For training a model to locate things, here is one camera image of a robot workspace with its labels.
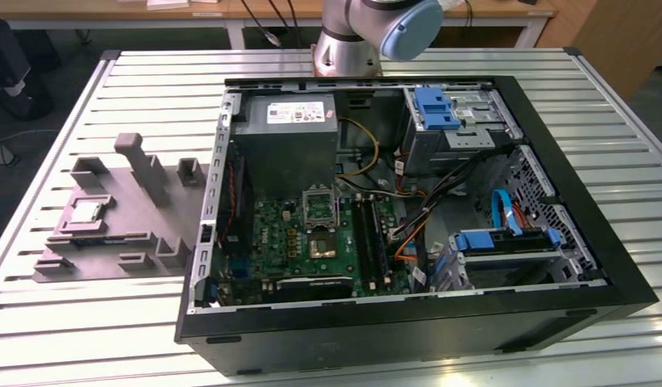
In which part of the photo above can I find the CPU with silver top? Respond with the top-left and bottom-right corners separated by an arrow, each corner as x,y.
71,201 -> 103,223

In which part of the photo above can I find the CPU socket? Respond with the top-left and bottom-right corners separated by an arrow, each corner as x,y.
308,233 -> 341,260

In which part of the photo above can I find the wooden desk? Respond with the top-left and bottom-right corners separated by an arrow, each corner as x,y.
0,0 -> 558,49

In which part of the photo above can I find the small pale box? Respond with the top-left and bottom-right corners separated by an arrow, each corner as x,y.
146,0 -> 192,12

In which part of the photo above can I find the grey parts rack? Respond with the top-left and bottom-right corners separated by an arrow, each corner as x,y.
31,132 -> 214,283

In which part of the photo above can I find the RAM stick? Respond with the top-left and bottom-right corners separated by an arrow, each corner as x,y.
71,237 -> 129,248

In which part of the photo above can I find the grey power supply unit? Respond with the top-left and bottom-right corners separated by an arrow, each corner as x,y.
232,94 -> 342,194

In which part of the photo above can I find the green motherboard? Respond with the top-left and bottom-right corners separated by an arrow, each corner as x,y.
217,189 -> 413,306

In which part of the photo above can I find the blue plastic drive carrier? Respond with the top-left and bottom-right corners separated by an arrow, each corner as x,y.
414,85 -> 465,131

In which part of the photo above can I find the black graphics card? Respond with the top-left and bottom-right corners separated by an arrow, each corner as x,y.
274,275 -> 354,302

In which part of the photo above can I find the black RAM slot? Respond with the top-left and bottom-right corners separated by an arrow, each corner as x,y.
366,193 -> 393,284
352,193 -> 376,285

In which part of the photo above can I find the metal drive cage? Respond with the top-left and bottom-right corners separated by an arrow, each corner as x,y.
401,83 -> 526,175

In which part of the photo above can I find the black PC case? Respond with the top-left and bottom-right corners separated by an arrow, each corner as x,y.
173,74 -> 661,377

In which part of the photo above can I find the hard disk in blue carrier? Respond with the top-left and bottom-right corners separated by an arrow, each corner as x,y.
453,226 -> 565,254

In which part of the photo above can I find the metal disk bay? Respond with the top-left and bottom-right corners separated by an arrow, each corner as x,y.
432,225 -> 609,292

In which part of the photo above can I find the wooden cabinet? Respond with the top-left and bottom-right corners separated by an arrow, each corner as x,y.
537,0 -> 662,102

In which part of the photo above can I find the black hanging cable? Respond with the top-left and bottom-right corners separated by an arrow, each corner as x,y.
240,0 -> 306,48

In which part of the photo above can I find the yellow wire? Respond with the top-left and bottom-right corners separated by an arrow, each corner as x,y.
334,116 -> 382,177

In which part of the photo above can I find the black cable bundle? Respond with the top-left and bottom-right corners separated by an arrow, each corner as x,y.
389,143 -> 518,243

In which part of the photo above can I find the blue flat wire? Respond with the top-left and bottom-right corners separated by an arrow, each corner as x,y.
490,188 -> 526,238

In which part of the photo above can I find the red orange wire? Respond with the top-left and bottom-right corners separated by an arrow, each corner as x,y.
510,200 -> 534,231

